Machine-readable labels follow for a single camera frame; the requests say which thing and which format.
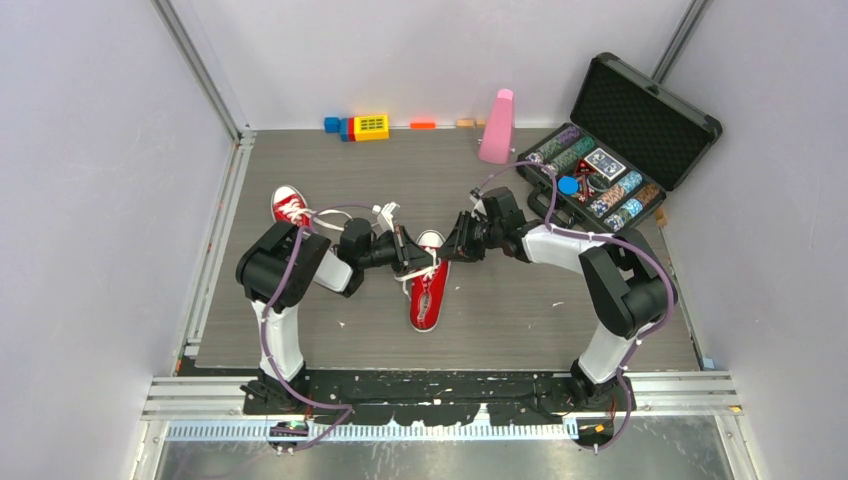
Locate wooden block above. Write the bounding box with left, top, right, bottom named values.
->
left=455, top=118, right=476, bottom=129

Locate orange flat block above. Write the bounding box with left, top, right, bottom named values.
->
left=409, top=119, right=436, bottom=130

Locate white shoelace of sneaker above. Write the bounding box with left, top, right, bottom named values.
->
left=394, top=246, right=441, bottom=299
left=309, top=208, right=353, bottom=231

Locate blue round dealer chip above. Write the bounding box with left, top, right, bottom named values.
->
left=557, top=176, right=581, bottom=196

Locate blue toy cube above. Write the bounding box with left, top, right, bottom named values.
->
left=323, top=116, right=342, bottom=134

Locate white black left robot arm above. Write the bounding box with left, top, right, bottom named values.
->
left=236, top=218, right=438, bottom=414

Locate red canvas sneaker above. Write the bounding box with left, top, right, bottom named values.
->
left=409, top=231, right=450, bottom=333
left=271, top=185, right=311, bottom=227

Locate black poker chip case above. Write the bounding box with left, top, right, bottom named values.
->
left=518, top=52, right=723, bottom=233

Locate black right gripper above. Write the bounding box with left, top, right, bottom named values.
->
left=435, top=211, right=503, bottom=264

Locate yellow toy block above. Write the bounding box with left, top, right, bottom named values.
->
left=353, top=114, right=390, bottom=142

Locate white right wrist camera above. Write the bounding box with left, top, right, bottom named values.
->
left=470, top=188, right=489, bottom=221

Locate aluminium frame rail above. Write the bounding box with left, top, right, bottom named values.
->
left=141, top=372, right=744, bottom=443

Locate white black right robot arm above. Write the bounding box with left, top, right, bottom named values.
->
left=438, top=187, right=677, bottom=411

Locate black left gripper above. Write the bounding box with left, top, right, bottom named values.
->
left=359, top=225, right=439, bottom=274

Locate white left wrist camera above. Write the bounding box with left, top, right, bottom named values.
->
left=372, top=202, right=400, bottom=233

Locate playing card deck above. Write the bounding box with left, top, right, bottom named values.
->
left=583, top=147, right=628, bottom=185

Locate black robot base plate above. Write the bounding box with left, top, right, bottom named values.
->
left=240, top=369, right=636, bottom=426

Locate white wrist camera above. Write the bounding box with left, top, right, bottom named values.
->
left=470, top=188, right=489, bottom=221
left=372, top=202, right=400, bottom=233

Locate pink metronome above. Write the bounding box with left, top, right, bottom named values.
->
left=478, top=89, right=514, bottom=165

